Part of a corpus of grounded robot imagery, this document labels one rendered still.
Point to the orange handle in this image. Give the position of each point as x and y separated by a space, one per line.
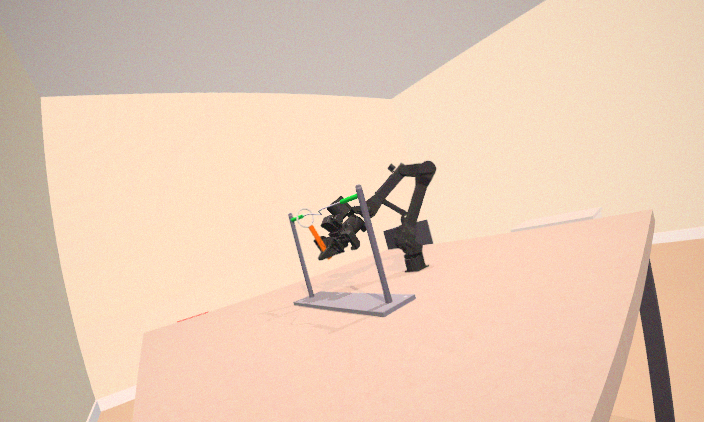
312 229

